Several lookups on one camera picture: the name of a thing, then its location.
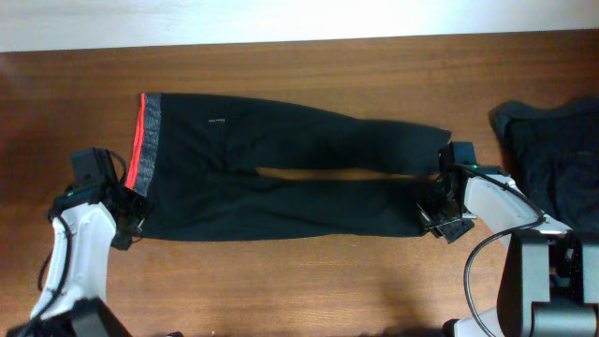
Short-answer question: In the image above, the black leggings red waistband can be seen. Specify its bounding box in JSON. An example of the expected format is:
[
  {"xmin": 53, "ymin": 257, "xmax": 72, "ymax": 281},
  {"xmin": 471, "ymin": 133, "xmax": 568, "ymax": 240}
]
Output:
[{"xmin": 126, "ymin": 93, "xmax": 451, "ymax": 242}]

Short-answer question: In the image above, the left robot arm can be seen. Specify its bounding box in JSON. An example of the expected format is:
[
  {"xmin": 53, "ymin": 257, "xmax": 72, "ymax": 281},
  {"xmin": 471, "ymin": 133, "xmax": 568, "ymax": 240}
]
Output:
[{"xmin": 7, "ymin": 185, "xmax": 149, "ymax": 336}]

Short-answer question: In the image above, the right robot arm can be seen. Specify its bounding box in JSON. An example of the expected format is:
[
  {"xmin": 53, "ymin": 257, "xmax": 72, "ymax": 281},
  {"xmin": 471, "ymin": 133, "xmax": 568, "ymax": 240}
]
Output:
[{"xmin": 420, "ymin": 163, "xmax": 598, "ymax": 336}]

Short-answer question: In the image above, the dark clothes pile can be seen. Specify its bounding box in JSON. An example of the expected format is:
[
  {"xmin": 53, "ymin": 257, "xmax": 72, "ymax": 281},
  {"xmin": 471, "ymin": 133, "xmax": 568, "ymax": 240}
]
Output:
[{"xmin": 490, "ymin": 96, "xmax": 598, "ymax": 233}]

